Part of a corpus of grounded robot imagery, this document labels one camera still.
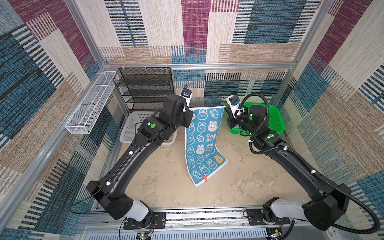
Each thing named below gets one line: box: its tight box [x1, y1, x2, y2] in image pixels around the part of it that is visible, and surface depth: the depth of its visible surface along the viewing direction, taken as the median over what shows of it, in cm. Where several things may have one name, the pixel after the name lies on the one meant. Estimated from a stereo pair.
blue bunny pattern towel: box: [184, 106, 229, 187], surface depth 85 cm
